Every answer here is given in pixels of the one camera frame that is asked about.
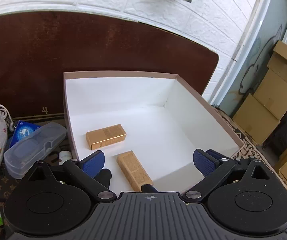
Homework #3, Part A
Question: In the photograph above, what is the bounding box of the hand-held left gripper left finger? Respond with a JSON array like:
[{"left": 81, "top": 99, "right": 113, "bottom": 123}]
[{"left": 21, "top": 151, "right": 117, "bottom": 202}]

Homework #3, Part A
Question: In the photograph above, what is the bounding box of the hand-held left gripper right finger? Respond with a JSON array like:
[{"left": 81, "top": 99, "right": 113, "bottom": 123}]
[{"left": 182, "top": 149, "right": 272, "bottom": 202}]

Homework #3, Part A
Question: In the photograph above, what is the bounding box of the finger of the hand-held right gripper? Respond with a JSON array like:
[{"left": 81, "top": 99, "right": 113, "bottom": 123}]
[
  {"left": 93, "top": 168, "right": 113, "bottom": 190},
  {"left": 140, "top": 183, "right": 159, "bottom": 193}
]

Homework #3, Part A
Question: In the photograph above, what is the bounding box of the gold rectangular box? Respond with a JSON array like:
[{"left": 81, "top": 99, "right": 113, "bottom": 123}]
[
  {"left": 86, "top": 124, "right": 127, "bottom": 151},
  {"left": 116, "top": 150, "right": 154, "bottom": 192}
]

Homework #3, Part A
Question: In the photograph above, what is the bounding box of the brown cardboard box white inside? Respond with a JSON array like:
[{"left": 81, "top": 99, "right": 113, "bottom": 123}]
[{"left": 63, "top": 71, "right": 245, "bottom": 198}]

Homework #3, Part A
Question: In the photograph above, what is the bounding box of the white bottle green print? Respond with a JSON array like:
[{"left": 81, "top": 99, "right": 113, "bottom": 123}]
[{"left": 58, "top": 150, "right": 72, "bottom": 166}]

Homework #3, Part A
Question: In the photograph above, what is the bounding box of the letter printed blanket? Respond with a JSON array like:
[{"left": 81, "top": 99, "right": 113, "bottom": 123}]
[{"left": 0, "top": 106, "right": 287, "bottom": 240}]

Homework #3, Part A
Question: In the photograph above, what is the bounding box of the clear glasses case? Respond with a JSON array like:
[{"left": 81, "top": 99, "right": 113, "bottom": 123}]
[{"left": 3, "top": 122, "right": 67, "bottom": 179}]

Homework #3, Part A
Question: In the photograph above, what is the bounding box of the blue flat packet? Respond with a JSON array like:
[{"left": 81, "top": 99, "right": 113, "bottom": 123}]
[{"left": 7, "top": 120, "right": 42, "bottom": 148}]

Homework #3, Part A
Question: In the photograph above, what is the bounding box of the brown monogram pouch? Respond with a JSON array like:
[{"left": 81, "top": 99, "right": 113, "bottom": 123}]
[{"left": 0, "top": 140, "right": 68, "bottom": 207}]

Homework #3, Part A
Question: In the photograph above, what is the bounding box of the dark brown wooden board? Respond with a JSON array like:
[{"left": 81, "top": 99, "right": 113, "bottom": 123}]
[{"left": 0, "top": 11, "right": 219, "bottom": 121}]

